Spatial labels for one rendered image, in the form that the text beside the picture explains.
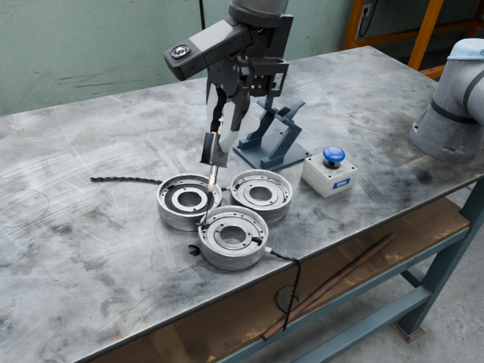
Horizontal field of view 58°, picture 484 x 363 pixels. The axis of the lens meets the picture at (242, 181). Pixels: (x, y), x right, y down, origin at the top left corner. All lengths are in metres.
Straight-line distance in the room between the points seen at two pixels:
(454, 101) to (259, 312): 0.57
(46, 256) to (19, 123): 0.38
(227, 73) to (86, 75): 1.76
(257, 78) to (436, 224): 0.76
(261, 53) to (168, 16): 1.77
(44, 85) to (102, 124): 1.36
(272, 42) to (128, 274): 0.38
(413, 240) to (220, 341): 0.56
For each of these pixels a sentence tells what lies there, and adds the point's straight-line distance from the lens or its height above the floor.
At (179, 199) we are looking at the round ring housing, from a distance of 0.74.
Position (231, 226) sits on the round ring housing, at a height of 0.83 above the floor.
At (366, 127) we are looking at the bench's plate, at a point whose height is 0.80.
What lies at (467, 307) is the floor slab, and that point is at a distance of 1.88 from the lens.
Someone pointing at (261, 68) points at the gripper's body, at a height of 1.06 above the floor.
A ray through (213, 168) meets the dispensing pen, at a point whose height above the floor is 0.90.
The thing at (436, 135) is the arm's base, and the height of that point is 0.84.
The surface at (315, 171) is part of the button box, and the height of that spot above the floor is 0.84.
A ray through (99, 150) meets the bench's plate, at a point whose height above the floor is 0.80.
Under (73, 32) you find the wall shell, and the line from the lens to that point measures 2.24.
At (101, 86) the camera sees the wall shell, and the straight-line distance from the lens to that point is 2.38.
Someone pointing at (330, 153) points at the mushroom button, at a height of 0.87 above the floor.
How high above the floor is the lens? 1.31
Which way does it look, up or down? 39 degrees down
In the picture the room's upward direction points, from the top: 6 degrees clockwise
